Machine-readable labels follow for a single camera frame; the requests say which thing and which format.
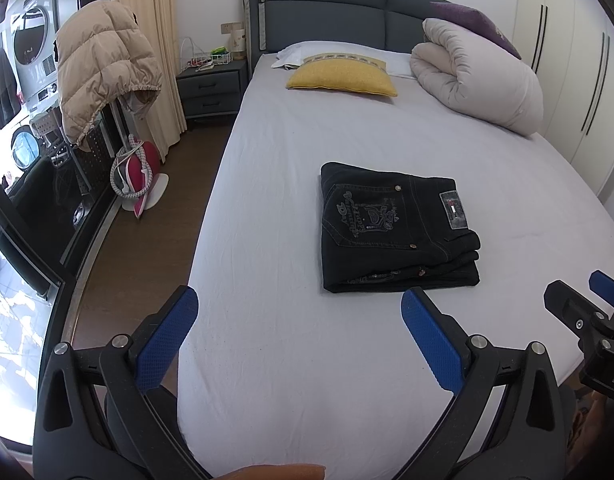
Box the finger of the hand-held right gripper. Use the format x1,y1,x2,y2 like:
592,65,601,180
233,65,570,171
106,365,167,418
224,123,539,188
544,280,613,356
590,270,614,311

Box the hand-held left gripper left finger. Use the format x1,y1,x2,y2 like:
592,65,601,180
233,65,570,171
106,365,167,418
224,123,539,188
33,285,218,480

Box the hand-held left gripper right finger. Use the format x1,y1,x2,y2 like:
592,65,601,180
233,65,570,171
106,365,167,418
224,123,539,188
401,287,575,480

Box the black denim pants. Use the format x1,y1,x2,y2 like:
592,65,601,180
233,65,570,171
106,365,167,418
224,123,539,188
319,161,482,293

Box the person's right forearm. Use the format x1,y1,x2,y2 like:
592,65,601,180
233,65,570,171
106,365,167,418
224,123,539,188
580,392,614,480

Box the person's left hand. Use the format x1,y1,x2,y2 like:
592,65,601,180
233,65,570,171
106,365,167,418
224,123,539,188
207,462,329,480

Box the red steam iron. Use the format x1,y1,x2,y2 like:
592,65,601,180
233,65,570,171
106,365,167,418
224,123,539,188
111,135,171,219

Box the black pegboard rack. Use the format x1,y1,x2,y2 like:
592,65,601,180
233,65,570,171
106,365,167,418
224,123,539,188
47,95,134,243

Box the bed with white sheet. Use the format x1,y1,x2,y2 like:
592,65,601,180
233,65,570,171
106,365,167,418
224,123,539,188
176,40,614,480

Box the white washing machine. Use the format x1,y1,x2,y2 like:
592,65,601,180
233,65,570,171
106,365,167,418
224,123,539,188
7,110,65,178

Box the rolled beige duvet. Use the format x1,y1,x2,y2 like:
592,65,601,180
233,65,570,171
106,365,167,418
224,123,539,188
409,17,544,137

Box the grey nightstand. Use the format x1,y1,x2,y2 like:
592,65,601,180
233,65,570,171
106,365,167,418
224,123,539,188
176,59,250,122

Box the white wardrobe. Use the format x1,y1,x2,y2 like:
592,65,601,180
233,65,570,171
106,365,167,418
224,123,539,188
510,0,614,206

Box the yellow pillow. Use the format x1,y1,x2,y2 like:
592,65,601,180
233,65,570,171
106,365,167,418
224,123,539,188
286,52,398,97

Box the beige puffer jacket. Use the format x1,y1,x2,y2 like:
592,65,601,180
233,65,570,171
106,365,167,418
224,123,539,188
54,0,164,152

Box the purple pillow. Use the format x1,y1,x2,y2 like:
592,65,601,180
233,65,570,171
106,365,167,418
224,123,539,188
429,1,522,58

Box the beige canister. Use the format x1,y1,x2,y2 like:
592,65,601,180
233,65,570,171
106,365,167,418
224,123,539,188
228,27,248,59

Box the white pillow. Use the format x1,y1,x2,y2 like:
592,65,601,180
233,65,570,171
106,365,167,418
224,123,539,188
272,41,419,79

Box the beige curtain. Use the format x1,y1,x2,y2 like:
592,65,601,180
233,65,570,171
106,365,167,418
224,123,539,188
118,0,189,150

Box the white dryer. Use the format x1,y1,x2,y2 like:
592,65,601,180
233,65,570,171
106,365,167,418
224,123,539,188
9,0,60,106

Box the grey upholstered headboard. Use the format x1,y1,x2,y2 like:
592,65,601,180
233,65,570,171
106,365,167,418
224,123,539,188
243,0,488,56

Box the black sliding door frame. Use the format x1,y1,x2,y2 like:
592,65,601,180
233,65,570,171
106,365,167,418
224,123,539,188
0,0,132,306

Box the dark wardrobe handle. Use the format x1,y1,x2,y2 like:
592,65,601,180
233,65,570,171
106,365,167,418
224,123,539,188
531,4,549,74
581,31,611,134

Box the white wire basket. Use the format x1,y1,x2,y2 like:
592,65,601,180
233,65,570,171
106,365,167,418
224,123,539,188
179,36,233,70

